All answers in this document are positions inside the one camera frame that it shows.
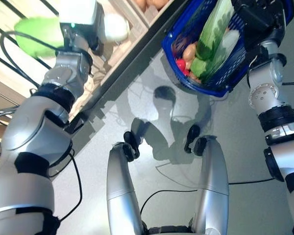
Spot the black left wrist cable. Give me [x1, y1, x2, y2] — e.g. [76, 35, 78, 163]
[0, 31, 83, 221]

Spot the wooden display shelf frame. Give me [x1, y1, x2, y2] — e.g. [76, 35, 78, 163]
[0, 0, 194, 152]

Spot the dark robot waist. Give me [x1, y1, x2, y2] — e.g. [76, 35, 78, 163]
[142, 220, 194, 235]

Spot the black right robot foot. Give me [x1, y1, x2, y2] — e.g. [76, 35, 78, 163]
[184, 124, 208, 156]

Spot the wooden slat crate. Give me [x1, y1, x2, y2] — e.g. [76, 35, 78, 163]
[127, 0, 187, 27]
[0, 0, 150, 116]

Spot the napa cabbage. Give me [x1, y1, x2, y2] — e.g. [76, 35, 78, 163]
[195, 0, 236, 83]
[13, 13, 130, 59]
[190, 30, 241, 81]

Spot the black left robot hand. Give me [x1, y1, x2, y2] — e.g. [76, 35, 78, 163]
[58, 0, 106, 40]

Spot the silver robot leg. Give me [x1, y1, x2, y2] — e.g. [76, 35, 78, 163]
[193, 135, 230, 235]
[106, 141, 147, 235]

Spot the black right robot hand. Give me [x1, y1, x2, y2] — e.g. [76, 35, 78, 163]
[231, 0, 294, 34]

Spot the black left robot foot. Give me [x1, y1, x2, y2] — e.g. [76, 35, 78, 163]
[123, 131, 140, 162]

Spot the red tomato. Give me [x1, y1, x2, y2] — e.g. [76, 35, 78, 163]
[175, 58, 187, 71]

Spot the silver left robot leg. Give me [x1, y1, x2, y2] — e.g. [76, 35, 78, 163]
[106, 141, 147, 235]

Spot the blue plastic shopping basket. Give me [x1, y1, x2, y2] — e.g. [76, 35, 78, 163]
[161, 0, 294, 98]

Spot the silver right robot leg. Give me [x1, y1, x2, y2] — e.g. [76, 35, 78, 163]
[193, 135, 230, 235]

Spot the black robot foot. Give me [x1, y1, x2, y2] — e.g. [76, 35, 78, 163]
[123, 131, 140, 162]
[184, 124, 208, 156]

